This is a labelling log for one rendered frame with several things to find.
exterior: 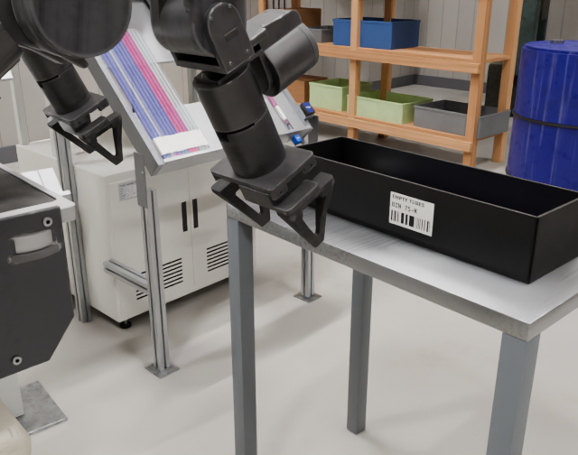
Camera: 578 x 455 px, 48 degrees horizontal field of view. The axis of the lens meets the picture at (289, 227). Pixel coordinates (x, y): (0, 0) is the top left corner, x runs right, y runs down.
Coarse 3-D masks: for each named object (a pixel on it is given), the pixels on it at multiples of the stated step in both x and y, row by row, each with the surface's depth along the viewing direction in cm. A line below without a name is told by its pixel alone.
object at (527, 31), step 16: (528, 0) 574; (544, 0) 591; (528, 16) 578; (544, 16) 606; (528, 32) 582; (544, 32) 637; (496, 64) 610; (496, 80) 614; (496, 96) 618; (512, 96) 611
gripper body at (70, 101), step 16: (48, 80) 92; (64, 80) 93; (80, 80) 95; (48, 96) 94; (64, 96) 94; (80, 96) 95; (96, 96) 97; (48, 112) 98; (64, 112) 95; (80, 112) 94
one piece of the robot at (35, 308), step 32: (0, 192) 69; (32, 192) 69; (0, 224) 60; (32, 224) 62; (0, 256) 61; (32, 256) 62; (64, 256) 65; (0, 288) 62; (32, 288) 64; (64, 288) 66; (0, 320) 62; (32, 320) 65; (64, 320) 67; (0, 352) 63; (32, 352) 66
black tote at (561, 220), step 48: (336, 144) 148; (288, 192) 141; (336, 192) 130; (384, 192) 121; (432, 192) 112; (480, 192) 125; (528, 192) 117; (576, 192) 111; (432, 240) 115; (480, 240) 107; (528, 240) 101; (576, 240) 111
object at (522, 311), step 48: (240, 240) 140; (288, 240) 127; (336, 240) 120; (384, 240) 120; (240, 288) 144; (432, 288) 103; (480, 288) 102; (528, 288) 102; (576, 288) 102; (240, 336) 148; (528, 336) 92; (240, 384) 153; (528, 384) 97; (240, 432) 159
